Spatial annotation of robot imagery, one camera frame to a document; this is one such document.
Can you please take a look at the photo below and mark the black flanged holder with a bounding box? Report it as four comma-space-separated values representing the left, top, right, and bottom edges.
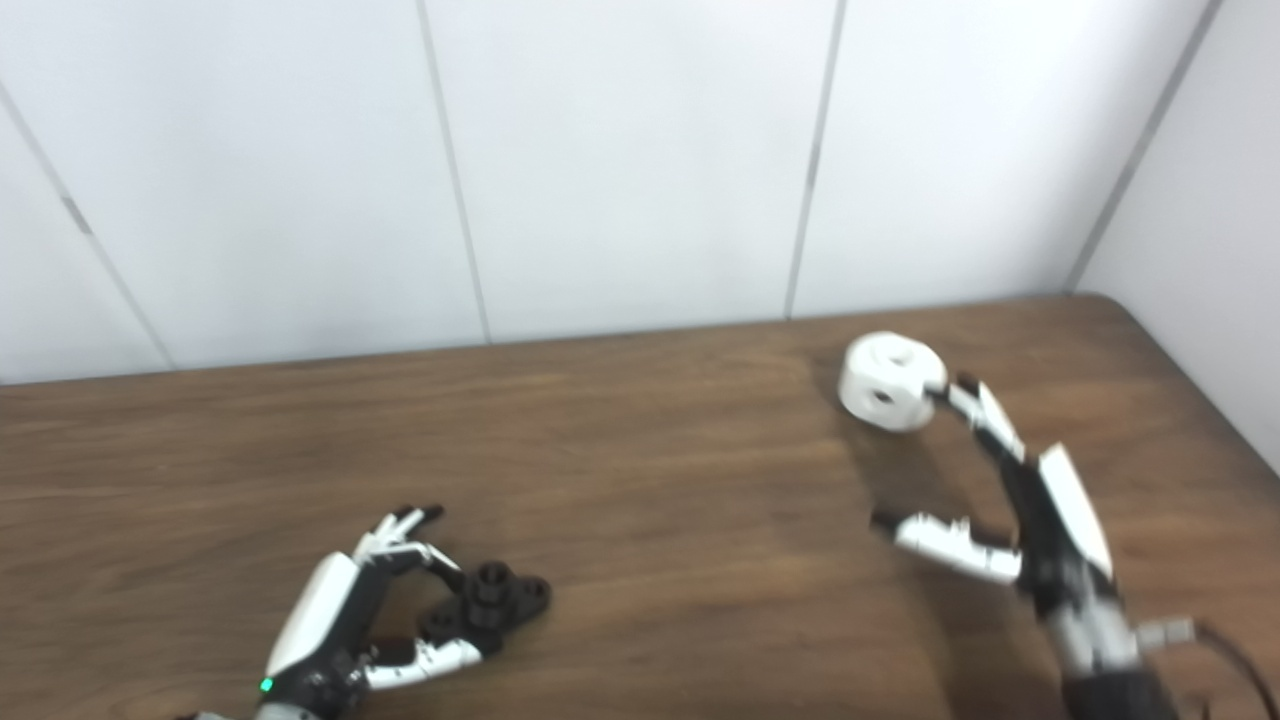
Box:
418, 562, 552, 653

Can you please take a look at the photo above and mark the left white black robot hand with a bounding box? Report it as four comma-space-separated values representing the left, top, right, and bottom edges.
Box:
255, 505, 486, 716

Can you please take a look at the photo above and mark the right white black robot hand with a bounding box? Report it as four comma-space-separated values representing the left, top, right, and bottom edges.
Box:
870, 372, 1126, 619

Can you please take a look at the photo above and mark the round white plastic piece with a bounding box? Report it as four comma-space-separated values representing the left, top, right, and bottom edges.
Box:
838, 332, 949, 433

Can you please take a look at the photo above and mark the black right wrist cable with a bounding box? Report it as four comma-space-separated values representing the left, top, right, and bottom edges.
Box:
1135, 617, 1280, 717

